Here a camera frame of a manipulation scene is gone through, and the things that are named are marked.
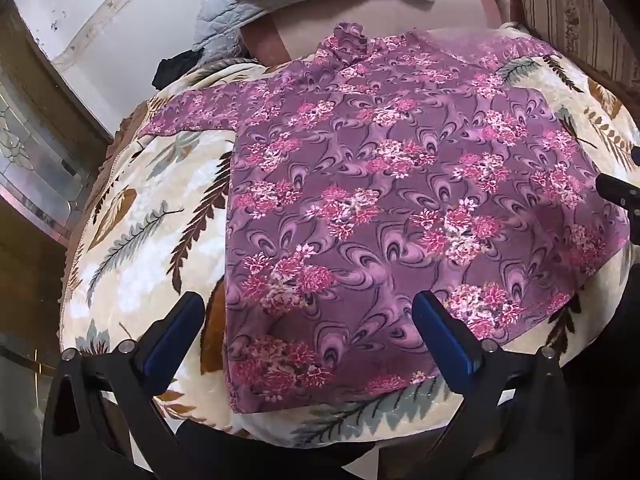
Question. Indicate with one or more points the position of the striped beige cushion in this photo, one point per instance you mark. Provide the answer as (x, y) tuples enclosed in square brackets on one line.
[(575, 15)]

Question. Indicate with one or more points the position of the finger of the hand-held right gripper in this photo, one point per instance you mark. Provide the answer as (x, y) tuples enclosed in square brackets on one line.
[(620, 191), (636, 156)]

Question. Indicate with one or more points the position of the pink bed sheet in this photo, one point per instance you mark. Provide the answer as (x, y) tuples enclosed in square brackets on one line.
[(400, 15)]

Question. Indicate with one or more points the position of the black cloth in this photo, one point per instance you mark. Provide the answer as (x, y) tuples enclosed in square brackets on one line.
[(172, 71)]

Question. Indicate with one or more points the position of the cream leaf-print blanket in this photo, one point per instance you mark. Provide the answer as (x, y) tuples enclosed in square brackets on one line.
[(150, 240)]

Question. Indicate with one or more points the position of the patterned glass door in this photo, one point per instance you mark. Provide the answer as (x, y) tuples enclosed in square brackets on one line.
[(30, 160)]

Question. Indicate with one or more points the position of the purple floral shirt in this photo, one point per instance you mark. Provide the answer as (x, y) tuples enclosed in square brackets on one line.
[(375, 210)]

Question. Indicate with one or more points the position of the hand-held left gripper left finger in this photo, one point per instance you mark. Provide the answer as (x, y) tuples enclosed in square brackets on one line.
[(172, 327)]

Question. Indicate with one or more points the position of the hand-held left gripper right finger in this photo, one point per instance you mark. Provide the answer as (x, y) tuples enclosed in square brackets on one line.
[(442, 332)]

